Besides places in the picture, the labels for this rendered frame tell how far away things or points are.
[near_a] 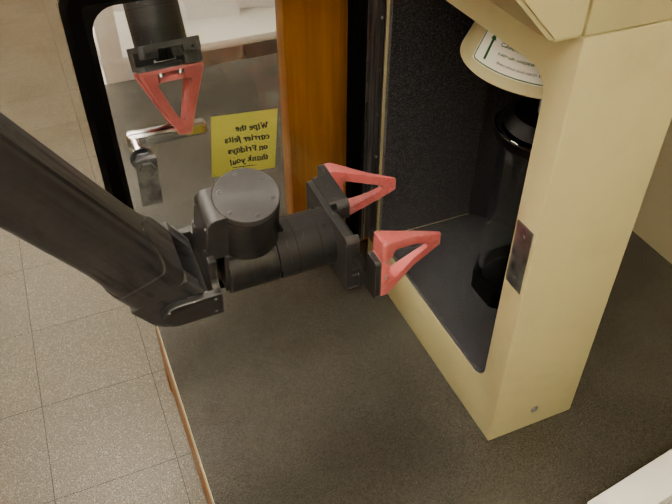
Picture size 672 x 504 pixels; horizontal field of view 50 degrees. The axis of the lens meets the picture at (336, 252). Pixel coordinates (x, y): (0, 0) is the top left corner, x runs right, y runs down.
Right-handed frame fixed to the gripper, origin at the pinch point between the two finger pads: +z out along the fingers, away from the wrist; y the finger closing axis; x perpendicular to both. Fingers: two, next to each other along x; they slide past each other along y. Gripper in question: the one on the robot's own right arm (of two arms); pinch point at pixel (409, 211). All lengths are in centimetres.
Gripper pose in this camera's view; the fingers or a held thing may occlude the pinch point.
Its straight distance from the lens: 72.9
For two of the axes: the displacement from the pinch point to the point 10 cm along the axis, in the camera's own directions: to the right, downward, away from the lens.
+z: 9.2, -2.7, 2.8
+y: -3.9, -6.1, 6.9
